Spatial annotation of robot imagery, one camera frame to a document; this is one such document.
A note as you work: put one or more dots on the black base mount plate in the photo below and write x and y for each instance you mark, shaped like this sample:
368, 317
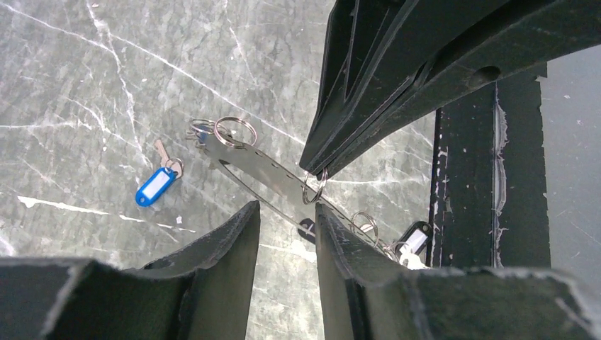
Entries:
488, 204

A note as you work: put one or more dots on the blue tag key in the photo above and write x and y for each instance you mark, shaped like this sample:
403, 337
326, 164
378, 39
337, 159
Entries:
170, 169

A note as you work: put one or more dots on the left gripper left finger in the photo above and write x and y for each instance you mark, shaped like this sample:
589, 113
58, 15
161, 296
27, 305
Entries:
202, 291

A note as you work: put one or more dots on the black tag key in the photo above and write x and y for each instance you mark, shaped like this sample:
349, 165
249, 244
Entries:
414, 241

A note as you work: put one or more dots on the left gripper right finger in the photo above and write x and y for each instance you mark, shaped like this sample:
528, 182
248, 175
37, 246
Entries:
365, 295

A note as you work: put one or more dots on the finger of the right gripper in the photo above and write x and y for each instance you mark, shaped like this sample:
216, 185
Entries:
388, 63

